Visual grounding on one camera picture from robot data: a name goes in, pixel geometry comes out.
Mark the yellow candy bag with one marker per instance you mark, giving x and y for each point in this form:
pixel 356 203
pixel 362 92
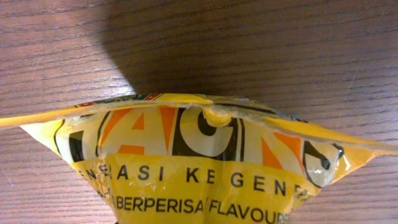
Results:
pixel 188 158

